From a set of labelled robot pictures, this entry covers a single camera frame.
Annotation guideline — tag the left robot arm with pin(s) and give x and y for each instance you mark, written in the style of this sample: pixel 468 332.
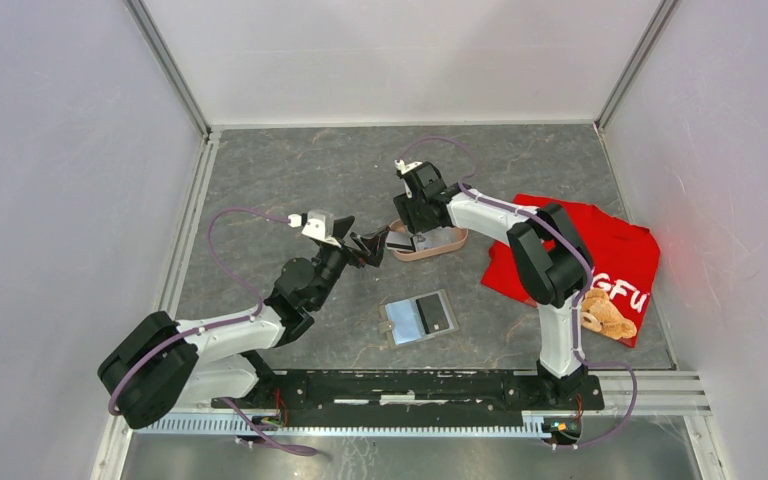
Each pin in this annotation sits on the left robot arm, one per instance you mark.
pixel 164 362

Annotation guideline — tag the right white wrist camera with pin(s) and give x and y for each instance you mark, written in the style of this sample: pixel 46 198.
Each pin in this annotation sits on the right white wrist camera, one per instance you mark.
pixel 409 173

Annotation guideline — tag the red printed t-shirt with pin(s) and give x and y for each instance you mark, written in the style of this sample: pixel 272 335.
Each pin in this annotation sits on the red printed t-shirt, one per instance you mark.
pixel 625 256

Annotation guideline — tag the grey card holder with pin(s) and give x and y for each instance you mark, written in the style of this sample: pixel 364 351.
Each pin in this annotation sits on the grey card holder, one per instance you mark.
pixel 400 322

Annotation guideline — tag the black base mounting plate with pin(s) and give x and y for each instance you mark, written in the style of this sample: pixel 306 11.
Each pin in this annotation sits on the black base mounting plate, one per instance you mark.
pixel 415 398

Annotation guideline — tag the aluminium frame rail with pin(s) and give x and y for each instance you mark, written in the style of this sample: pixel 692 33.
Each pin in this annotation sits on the aluminium frame rail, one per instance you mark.
pixel 644 393

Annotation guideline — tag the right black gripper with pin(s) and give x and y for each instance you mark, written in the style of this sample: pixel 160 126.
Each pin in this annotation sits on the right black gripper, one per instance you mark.
pixel 404 206

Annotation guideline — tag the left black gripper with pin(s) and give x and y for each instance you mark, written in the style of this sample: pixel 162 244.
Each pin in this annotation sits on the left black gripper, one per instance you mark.
pixel 374 241

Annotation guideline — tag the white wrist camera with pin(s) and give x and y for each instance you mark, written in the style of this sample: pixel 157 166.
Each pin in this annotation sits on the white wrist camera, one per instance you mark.
pixel 317 225
pixel 409 173

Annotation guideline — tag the pink oval tray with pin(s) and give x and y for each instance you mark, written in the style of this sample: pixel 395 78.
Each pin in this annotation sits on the pink oval tray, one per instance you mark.
pixel 433 243

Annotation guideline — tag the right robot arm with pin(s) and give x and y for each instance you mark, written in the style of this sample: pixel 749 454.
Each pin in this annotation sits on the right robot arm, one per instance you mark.
pixel 552 263

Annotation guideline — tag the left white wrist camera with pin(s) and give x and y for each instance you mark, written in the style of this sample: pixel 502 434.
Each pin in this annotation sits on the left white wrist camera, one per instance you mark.
pixel 317 225

